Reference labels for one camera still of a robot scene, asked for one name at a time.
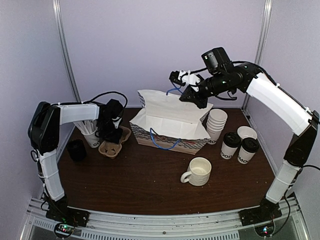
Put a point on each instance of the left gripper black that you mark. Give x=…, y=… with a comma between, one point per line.
x=114, y=139

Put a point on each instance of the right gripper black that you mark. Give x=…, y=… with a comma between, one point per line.
x=202, y=102

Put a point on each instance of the brown cardboard cup carrier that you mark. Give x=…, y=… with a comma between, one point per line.
x=110, y=149

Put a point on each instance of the blue checkered paper bag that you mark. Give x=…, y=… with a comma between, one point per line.
x=166, y=123

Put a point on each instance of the black coffee cup lid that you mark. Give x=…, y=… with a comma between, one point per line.
x=250, y=145

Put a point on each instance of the white paper coffee cup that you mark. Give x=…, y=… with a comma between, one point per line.
x=244, y=156

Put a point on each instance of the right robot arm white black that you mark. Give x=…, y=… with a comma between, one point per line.
x=239, y=75

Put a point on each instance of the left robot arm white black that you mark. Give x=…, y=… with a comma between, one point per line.
x=44, y=135

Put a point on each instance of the white cup holding straws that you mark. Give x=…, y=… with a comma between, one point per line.
x=92, y=140

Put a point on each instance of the stack of white paper cups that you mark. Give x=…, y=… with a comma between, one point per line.
x=215, y=123

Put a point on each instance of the stack of black lids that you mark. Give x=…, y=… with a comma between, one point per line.
x=76, y=150

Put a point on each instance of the small white ceramic bowl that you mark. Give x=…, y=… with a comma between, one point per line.
x=247, y=132

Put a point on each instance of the white ceramic mug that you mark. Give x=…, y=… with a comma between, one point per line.
x=198, y=172

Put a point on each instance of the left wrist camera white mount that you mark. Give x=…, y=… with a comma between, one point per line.
x=117, y=121

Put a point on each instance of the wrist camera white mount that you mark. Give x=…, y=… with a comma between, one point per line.
x=117, y=121
x=183, y=78

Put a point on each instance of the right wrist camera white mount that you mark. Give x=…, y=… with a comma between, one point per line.
x=183, y=78

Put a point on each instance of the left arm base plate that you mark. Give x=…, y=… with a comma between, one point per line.
x=72, y=216

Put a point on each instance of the right aluminium frame post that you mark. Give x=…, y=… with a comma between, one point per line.
x=265, y=25

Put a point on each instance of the aluminium frame post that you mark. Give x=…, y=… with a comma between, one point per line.
x=265, y=25
x=64, y=47

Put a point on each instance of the aluminium front rail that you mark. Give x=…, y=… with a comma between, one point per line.
x=224, y=225

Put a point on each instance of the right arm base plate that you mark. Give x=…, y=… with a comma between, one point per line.
x=256, y=215

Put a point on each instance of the left aluminium frame post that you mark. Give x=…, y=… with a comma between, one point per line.
x=64, y=47

